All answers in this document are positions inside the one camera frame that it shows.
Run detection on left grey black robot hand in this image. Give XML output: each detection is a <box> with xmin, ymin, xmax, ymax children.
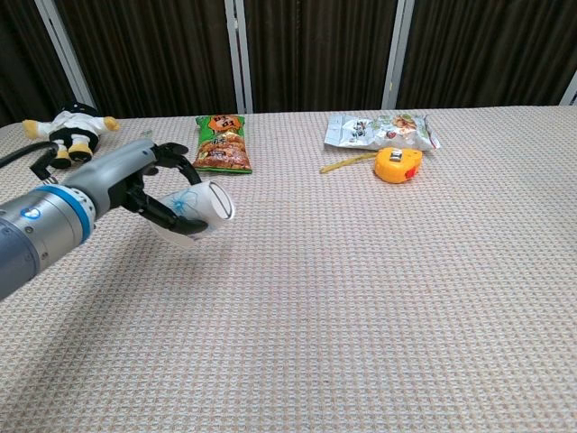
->
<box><xmin>61</xmin><ymin>138</ymin><xmax>209</xmax><ymax>236</ymax></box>

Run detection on white paper cup blue flowers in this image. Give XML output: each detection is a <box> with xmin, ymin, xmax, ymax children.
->
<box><xmin>150</xmin><ymin>180</ymin><xmax>237</xmax><ymax>248</ymax></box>

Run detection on black white plush toy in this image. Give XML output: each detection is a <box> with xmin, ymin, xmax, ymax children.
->
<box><xmin>22</xmin><ymin>101</ymin><xmax>122</xmax><ymax>170</ymax></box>

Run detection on green snack bag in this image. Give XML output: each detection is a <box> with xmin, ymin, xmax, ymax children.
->
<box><xmin>190</xmin><ymin>115</ymin><xmax>253</xmax><ymax>175</ymax></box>

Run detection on dark brown partition panel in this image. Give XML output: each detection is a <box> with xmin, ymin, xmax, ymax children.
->
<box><xmin>243</xmin><ymin>0</ymin><xmax>398</xmax><ymax>114</ymax></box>
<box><xmin>396</xmin><ymin>0</ymin><xmax>577</xmax><ymax>109</ymax></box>
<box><xmin>54</xmin><ymin>0</ymin><xmax>238</xmax><ymax>120</ymax></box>
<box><xmin>0</xmin><ymin>0</ymin><xmax>73</xmax><ymax>128</ymax></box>

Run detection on checkered woven tablecloth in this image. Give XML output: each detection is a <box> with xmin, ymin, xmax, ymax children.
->
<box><xmin>0</xmin><ymin>104</ymin><xmax>577</xmax><ymax>433</ymax></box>

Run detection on silver white snack bag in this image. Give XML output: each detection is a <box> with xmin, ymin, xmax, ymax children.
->
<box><xmin>323</xmin><ymin>112</ymin><xmax>442</xmax><ymax>153</ymax></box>

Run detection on yellow tape measure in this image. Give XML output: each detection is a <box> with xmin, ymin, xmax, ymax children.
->
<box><xmin>319</xmin><ymin>147</ymin><xmax>426</xmax><ymax>185</ymax></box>

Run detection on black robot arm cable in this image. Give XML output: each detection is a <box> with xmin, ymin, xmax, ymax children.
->
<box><xmin>0</xmin><ymin>142</ymin><xmax>62</xmax><ymax>185</ymax></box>

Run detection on white partition frame post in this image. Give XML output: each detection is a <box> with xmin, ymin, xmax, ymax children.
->
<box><xmin>224</xmin><ymin>0</ymin><xmax>254</xmax><ymax>115</ymax></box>
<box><xmin>558</xmin><ymin>69</ymin><xmax>577</xmax><ymax>106</ymax></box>
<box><xmin>380</xmin><ymin>0</ymin><xmax>415</xmax><ymax>110</ymax></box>
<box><xmin>34</xmin><ymin>0</ymin><xmax>98</xmax><ymax>111</ymax></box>

